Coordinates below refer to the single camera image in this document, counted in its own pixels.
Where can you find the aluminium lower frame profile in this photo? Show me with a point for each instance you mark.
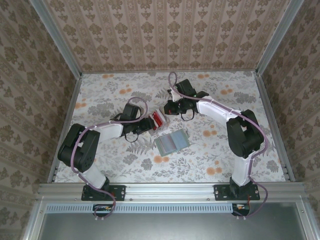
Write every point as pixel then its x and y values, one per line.
pixel 305 220
pixel 35 220

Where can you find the long aluminium mounting rail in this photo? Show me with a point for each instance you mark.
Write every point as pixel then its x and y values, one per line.
pixel 170 191

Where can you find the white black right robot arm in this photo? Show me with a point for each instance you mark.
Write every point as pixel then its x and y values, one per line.
pixel 212 110

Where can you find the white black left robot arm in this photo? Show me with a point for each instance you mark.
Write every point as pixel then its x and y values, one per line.
pixel 111 130

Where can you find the black connector board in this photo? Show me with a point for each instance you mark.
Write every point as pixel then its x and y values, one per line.
pixel 102 211
pixel 241 211

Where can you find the grey green card holder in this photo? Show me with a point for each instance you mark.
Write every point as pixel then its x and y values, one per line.
pixel 172 142

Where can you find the thin aluminium table end rail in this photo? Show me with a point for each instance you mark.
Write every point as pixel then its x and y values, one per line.
pixel 125 71

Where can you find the grey metal panel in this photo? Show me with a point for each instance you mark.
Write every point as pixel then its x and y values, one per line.
pixel 170 227

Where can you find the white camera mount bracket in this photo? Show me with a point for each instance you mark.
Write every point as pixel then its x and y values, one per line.
pixel 175 96

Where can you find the slanted aluminium frame post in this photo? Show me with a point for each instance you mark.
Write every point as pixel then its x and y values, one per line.
pixel 276 37
pixel 59 40

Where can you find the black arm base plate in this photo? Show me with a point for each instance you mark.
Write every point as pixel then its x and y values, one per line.
pixel 120 192
pixel 221 193

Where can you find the aluminium table side rail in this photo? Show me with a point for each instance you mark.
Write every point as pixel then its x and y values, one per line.
pixel 69 112
pixel 271 112

